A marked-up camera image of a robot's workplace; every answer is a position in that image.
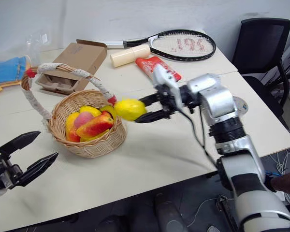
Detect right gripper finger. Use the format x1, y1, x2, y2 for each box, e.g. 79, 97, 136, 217
137, 93, 164, 107
134, 109, 171, 124

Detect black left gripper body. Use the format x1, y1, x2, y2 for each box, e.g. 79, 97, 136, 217
0, 153, 23, 191

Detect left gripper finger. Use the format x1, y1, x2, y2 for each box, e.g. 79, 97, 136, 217
15, 152, 59, 187
0, 130, 42, 157

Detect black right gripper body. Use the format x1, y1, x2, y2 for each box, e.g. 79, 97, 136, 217
155, 84, 179, 119

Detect yellow lemon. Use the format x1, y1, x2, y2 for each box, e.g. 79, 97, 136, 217
114, 97, 147, 122

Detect red snack packet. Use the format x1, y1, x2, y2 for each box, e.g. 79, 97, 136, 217
135, 56, 183, 83

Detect yellow green fruit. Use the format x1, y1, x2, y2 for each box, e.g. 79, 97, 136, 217
100, 105, 118, 122

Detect yellow and orange fruit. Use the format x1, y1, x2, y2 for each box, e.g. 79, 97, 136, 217
65, 112, 82, 143

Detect cream plastic cylinder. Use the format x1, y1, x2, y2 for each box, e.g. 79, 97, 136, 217
110, 44, 151, 69

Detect red and yellow mango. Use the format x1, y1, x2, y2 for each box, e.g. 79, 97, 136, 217
76, 114, 115, 138

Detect black tennis racket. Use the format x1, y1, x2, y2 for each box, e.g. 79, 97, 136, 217
103, 29, 217, 62

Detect small yellow fruit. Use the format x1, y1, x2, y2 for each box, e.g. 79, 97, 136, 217
79, 105, 102, 117

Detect pink peach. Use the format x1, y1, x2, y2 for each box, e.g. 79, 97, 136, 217
73, 112, 95, 129

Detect grey paper pulp tray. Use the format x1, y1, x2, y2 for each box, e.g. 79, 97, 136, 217
35, 72, 83, 96

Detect blue cloth bag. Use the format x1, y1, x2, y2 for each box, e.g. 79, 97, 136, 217
0, 56, 28, 89

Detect brown cardboard box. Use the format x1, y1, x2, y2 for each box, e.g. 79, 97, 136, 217
52, 39, 108, 94

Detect dark rounded shape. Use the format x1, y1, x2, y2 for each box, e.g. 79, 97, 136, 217
95, 216, 128, 232
154, 192, 188, 232

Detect black office chair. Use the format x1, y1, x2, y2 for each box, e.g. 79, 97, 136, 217
231, 18, 290, 128

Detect black floor plate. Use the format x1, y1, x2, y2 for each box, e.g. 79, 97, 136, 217
216, 194, 239, 232

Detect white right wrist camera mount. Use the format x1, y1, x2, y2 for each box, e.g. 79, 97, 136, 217
151, 63, 184, 110

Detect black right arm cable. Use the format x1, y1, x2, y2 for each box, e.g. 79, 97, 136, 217
177, 106, 219, 170

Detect wicker basket with wrapped handle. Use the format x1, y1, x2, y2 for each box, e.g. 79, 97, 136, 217
21, 62, 128, 159

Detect thin white cable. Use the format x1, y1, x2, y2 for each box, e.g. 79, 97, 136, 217
185, 196, 224, 228

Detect white floor cables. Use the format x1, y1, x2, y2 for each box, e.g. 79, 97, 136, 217
267, 142, 290, 176

